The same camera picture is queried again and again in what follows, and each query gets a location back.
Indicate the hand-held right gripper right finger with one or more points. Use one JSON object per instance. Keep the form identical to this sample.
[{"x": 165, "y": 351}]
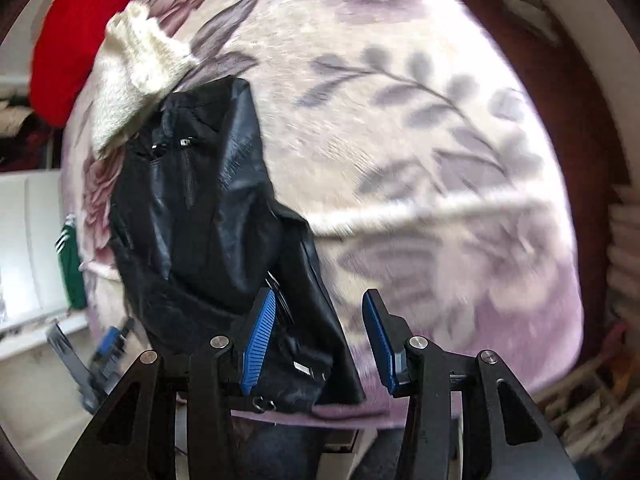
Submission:
[{"x": 378, "y": 340}]

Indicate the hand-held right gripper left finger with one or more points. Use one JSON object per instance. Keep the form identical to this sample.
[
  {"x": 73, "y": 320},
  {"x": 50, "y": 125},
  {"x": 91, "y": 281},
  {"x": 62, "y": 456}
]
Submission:
[{"x": 258, "y": 340}]

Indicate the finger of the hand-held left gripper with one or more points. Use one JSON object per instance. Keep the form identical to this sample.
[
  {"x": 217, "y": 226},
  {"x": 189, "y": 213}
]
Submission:
[{"x": 111, "y": 349}]

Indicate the black leather jacket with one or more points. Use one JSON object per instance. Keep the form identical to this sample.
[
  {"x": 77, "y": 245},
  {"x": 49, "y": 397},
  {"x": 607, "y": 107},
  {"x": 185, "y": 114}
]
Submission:
[{"x": 210, "y": 240}]

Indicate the green striped garment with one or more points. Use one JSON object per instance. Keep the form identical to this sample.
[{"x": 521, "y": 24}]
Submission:
[{"x": 72, "y": 267}]

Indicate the floral printed blanket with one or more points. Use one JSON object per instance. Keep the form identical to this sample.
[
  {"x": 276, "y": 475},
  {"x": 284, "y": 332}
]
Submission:
[{"x": 400, "y": 185}]

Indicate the cream knitted sweater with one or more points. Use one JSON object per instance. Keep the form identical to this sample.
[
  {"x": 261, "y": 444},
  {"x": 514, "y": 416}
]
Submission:
[{"x": 134, "y": 91}]

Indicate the red garment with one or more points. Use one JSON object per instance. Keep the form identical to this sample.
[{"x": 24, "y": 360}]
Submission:
[{"x": 80, "y": 35}]

